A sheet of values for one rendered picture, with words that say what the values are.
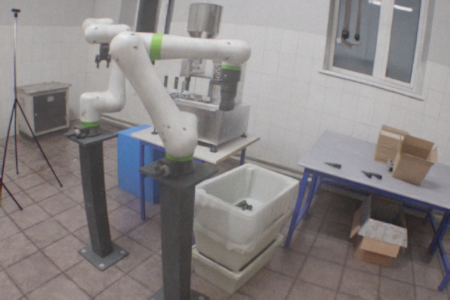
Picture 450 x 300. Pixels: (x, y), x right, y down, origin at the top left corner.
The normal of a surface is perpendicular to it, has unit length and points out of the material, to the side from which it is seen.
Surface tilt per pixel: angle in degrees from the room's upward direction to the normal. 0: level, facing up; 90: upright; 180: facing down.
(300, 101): 90
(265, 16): 90
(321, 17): 90
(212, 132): 90
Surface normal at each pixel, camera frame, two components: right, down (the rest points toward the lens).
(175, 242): -0.47, 0.25
